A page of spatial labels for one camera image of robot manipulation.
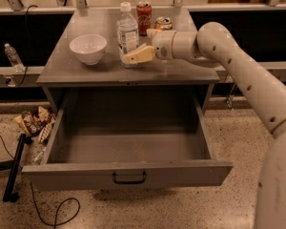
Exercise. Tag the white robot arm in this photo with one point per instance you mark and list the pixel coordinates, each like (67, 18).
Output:
(265, 93)

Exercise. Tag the black stand leg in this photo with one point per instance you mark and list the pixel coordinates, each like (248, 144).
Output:
(13, 166)

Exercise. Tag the white ceramic bowl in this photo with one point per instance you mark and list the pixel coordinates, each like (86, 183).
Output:
(88, 48)

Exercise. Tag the grey open top drawer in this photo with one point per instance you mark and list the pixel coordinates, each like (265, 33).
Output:
(98, 133)

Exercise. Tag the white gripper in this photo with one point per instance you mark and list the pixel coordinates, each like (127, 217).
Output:
(163, 45)

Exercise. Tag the crushed plastic bottle on floor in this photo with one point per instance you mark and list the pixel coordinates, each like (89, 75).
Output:
(37, 160)

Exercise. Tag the crumpled orange soda can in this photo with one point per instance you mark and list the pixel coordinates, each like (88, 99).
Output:
(163, 23)

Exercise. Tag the brown snack chip bag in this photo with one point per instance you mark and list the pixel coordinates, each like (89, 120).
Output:
(39, 123)

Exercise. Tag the black drawer handle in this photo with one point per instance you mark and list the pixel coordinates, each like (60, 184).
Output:
(132, 179)

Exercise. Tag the small water bottle on ledge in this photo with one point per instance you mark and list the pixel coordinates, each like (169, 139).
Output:
(14, 58)

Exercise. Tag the clear plastic water bottle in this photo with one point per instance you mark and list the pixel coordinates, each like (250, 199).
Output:
(127, 30)

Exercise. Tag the red cola can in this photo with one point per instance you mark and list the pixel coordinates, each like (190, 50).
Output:
(144, 17)

